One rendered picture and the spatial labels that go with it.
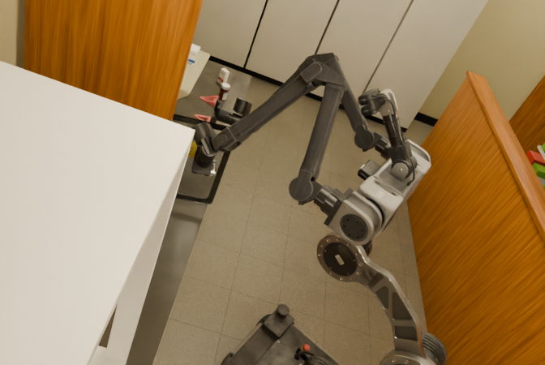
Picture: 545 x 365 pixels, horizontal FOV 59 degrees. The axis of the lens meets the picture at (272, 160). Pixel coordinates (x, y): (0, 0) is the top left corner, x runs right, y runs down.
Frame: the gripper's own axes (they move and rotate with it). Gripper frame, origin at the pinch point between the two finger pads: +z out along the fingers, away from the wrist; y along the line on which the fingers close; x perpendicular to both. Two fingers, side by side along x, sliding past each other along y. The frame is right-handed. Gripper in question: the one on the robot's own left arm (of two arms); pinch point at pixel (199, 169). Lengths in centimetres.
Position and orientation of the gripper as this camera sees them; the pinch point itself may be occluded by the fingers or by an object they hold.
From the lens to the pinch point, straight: 182.4
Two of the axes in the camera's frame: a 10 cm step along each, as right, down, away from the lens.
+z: -3.3, 3.8, 8.7
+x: 9.4, 2.5, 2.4
